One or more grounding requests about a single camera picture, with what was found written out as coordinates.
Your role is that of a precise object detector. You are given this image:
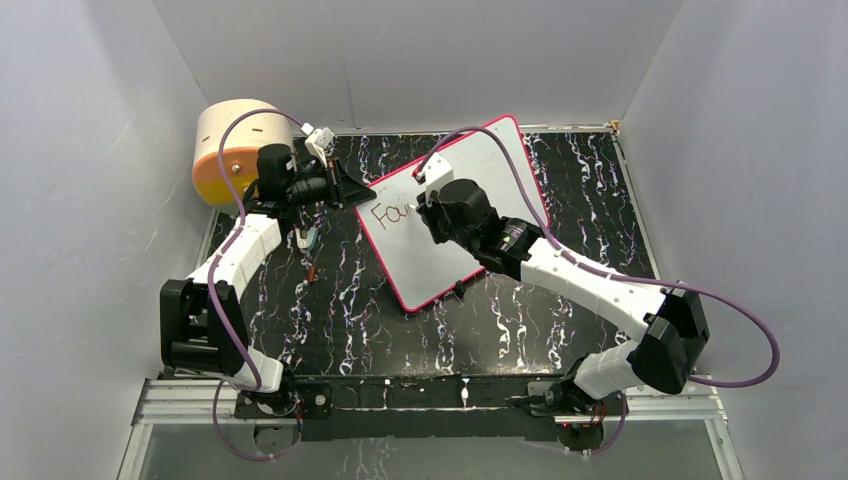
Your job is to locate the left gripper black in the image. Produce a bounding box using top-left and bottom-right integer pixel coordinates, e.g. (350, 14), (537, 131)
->
(287, 158), (377, 212)

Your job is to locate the pink framed whiteboard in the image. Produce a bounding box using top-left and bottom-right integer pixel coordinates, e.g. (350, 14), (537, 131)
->
(356, 115), (550, 312)

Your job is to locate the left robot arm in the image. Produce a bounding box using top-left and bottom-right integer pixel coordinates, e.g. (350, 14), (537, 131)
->
(159, 144), (376, 416)

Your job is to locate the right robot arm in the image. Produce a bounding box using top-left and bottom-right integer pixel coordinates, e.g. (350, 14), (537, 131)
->
(416, 179), (710, 416)

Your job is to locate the light blue whiteboard eraser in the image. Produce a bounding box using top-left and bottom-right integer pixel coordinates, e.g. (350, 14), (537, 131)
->
(295, 227), (319, 252)

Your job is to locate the beige orange cylindrical container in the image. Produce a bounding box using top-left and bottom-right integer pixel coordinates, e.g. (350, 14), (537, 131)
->
(192, 99), (293, 217)

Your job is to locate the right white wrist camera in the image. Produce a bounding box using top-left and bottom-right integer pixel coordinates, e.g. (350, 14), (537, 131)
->
(413, 153), (454, 205)

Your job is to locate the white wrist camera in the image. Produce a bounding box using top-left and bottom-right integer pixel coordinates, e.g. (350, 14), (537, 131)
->
(300, 122), (335, 168)
(413, 153), (454, 205)

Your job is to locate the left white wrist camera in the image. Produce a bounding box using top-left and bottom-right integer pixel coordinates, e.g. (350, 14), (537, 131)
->
(300, 122), (335, 168)

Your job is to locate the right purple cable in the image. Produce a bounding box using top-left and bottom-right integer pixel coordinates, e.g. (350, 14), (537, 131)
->
(411, 125), (781, 390)

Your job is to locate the purple cable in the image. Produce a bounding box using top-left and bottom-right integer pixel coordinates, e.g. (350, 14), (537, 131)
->
(411, 125), (781, 390)
(207, 109), (313, 463)

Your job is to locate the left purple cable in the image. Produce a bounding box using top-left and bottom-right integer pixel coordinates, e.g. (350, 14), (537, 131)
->
(207, 109), (313, 463)

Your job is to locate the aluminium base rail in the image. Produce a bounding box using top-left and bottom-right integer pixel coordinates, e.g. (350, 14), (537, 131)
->
(133, 375), (727, 425)

